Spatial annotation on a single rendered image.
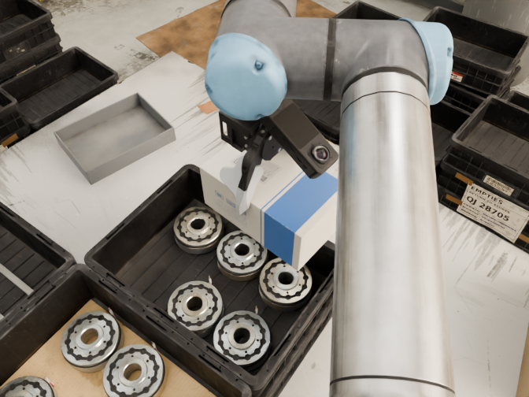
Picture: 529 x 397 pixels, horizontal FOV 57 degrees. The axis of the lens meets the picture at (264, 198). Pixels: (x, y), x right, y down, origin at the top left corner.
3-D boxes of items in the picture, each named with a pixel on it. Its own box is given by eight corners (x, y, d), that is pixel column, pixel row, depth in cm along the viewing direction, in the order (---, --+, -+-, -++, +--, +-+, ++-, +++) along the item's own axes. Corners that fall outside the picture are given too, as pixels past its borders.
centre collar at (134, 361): (153, 368, 83) (153, 366, 82) (134, 393, 80) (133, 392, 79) (132, 353, 84) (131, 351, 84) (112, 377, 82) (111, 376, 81)
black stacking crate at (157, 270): (344, 286, 98) (352, 255, 89) (257, 411, 83) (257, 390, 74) (194, 197, 112) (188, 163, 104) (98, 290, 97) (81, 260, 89)
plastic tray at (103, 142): (141, 104, 150) (138, 91, 146) (176, 139, 140) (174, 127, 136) (58, 144, 139) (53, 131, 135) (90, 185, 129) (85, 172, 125)
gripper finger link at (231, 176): (216, 197, 74) (238, 143, 71) (246, 217, 72) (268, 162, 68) (204, 200, 72) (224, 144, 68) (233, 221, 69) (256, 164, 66)
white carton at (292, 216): (343, 222, 79) (351, 187, 72) (297, 271, 73) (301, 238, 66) (252, 163, 87) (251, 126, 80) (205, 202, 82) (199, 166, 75)
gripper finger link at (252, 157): (249, 183, 71) (271, 129, 68) (258, 189, 70) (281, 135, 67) (229, 187, 67) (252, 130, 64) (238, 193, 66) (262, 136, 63)
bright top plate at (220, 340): (279, 327, 88) (279, 325, 87) (253, 376, 82) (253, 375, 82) (231, 302, 91) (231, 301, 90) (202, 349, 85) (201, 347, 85)
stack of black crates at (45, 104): (96, 106, 233) (75, 45, 207) (137, 135, 221) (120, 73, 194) (22, 152, 214) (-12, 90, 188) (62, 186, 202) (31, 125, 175)
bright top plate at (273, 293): (322, 277, 94) (322, 276, 94) (290, 314, 89) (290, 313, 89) (281, 249, 98) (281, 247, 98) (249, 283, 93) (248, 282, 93)
